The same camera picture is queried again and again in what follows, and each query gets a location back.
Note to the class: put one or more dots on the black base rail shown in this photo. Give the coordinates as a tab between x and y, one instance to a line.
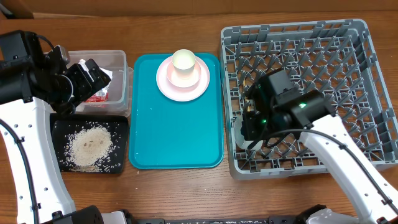
284	219

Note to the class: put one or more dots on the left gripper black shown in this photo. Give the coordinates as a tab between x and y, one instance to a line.
87	86

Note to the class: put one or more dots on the white cup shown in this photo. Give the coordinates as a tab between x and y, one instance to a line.
184	62

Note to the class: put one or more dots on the large pink plate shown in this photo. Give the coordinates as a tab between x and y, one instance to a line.
178	93

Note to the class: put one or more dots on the red snack wrapper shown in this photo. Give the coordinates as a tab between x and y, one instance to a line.
99	97

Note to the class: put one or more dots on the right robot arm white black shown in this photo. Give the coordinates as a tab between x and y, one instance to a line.
282	109

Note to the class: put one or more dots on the grey dishwasher rack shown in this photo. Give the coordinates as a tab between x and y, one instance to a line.
336	58

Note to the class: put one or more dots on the pile of rice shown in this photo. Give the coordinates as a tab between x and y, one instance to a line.
89	150

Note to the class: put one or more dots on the clear plastic waste bin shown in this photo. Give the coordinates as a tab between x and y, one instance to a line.
117	99

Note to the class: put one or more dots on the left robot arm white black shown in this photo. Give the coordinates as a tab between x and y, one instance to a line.
34	84

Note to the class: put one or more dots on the teal serving tray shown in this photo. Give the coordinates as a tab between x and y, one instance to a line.
167	134

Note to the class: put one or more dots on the small pink saucer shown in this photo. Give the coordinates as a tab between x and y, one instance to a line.
175	80

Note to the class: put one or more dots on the grey bowl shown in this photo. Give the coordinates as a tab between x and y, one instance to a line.
246	130

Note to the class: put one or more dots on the black plastic tray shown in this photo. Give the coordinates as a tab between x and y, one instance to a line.
118	126

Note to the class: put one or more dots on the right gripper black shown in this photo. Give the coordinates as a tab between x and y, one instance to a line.
250	129

